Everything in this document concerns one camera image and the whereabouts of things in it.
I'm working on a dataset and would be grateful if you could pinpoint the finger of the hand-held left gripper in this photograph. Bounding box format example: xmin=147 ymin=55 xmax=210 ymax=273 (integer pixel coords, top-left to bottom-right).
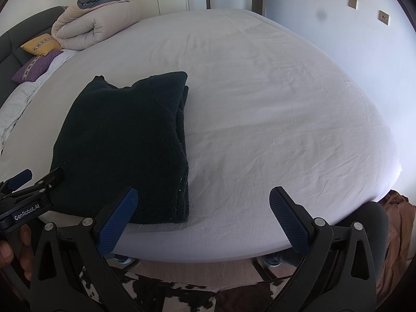
xmin=13 ymin=167 xmax=65 ymax=202
xmin=0 ymin=168 xmax=34 ymax=199

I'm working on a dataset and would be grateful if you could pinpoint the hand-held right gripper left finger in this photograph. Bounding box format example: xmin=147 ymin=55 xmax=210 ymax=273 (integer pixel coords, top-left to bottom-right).
xmin=31 ymin=186 xmax=140 ymax=312

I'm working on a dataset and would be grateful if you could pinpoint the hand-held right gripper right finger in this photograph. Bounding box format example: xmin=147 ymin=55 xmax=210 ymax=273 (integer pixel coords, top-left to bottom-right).
xmin=269 ymin=186 xmax=379 ymax=312

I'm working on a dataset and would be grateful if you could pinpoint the dark green sweater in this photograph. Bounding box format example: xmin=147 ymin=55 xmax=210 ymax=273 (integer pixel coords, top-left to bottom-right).
xmin=49 ymin=71 xmax=191 ymax=225

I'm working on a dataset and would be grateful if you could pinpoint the person's left hand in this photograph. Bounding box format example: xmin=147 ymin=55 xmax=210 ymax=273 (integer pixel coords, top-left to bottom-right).
xmin=0 ymin=224 xmax=34 ymax=282

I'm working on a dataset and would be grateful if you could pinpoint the cowhide rug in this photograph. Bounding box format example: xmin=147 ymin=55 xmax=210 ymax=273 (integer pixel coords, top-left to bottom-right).
xmin=78 ymin=263 xmax=295 ymax=312

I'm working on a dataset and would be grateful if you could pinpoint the purple patterned pillow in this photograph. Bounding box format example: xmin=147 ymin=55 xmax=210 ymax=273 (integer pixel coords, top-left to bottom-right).
xmin=11 ymin=50 xmax=64 ymax=83

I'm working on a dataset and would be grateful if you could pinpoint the brown cloth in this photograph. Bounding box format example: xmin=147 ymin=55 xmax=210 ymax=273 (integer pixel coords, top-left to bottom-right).
xmin=377 ymin=190 xmax=416 ymax=300

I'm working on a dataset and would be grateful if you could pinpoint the bed with white sheet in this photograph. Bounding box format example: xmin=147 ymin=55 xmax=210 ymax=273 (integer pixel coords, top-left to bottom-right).
xmin=0 ymin=6 xmax=404 ymax=264

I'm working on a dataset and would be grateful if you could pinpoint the yellow patterned pillow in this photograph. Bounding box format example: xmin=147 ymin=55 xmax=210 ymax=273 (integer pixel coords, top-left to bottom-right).
xmin=20 ymin=33 xmax=63 ymax=56

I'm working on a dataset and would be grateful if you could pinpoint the grey upholstered headboard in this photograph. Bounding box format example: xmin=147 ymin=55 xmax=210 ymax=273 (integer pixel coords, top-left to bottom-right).
xmin=0 ymin=6 xmax=67 ymax=108

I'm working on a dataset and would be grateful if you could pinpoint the rolled beige duvet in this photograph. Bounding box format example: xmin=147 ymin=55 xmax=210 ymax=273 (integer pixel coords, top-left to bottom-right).
xmin=51 ymin=0 xmax=141 ymax=51

